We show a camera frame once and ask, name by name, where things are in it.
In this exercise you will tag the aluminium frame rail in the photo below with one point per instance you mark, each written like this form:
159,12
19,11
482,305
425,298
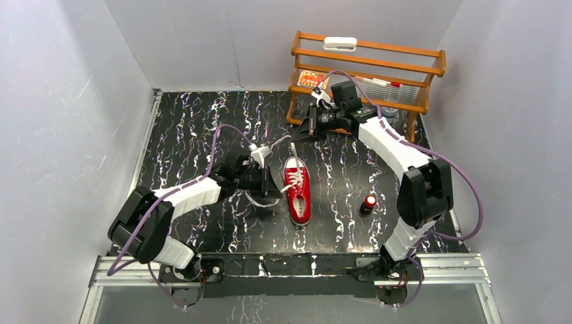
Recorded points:
438,268

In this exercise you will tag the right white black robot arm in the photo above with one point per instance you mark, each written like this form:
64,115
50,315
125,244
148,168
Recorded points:
425,192

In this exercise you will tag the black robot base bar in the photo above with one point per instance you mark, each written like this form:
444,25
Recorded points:
371,281

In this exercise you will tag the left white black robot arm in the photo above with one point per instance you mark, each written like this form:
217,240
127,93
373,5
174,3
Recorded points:
141,228

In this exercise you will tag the red canvas sneaker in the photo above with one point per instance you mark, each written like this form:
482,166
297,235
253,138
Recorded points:
299,198

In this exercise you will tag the small red capped bottle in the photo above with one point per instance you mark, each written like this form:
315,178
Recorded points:
368,205

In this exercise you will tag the orange patterned card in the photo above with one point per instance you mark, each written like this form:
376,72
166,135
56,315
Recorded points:
312,79

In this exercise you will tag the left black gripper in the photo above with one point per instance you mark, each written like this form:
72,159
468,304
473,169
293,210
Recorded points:
267,182

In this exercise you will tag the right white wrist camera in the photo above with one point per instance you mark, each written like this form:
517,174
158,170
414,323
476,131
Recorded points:
322,98

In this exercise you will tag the orange wooden shelf rack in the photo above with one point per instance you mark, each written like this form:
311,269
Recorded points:
414,68

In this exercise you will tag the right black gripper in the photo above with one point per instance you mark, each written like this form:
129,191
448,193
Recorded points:
308,126

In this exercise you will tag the white stapler on top shelf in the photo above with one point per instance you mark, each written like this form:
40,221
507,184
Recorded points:
340,44

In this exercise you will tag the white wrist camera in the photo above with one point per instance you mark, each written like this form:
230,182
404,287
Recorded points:
259,153
322,98

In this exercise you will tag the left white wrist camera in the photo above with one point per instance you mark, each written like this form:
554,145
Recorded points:
259,153

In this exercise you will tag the red white marker pen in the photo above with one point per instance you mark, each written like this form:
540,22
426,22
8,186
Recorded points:
378,82

